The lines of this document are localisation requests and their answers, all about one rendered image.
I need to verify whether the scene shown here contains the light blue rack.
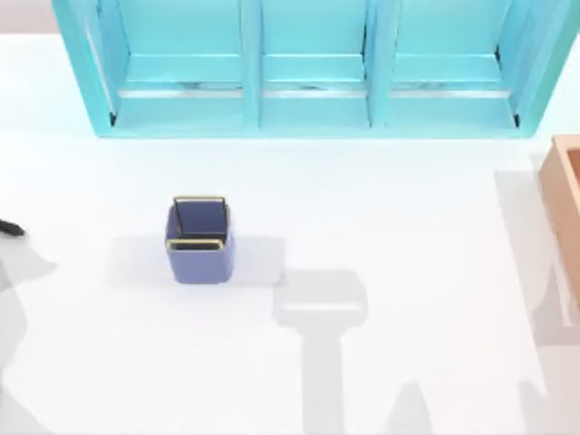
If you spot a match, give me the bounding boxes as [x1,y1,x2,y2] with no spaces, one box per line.
[50,0,580,140]

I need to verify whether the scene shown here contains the salmon-coloured shallow box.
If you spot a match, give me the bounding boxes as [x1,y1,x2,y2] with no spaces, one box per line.
[537,134,580,325]

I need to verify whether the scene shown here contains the blue basket with gold handles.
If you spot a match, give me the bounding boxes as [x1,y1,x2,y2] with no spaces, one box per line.
[164,195,236,285]

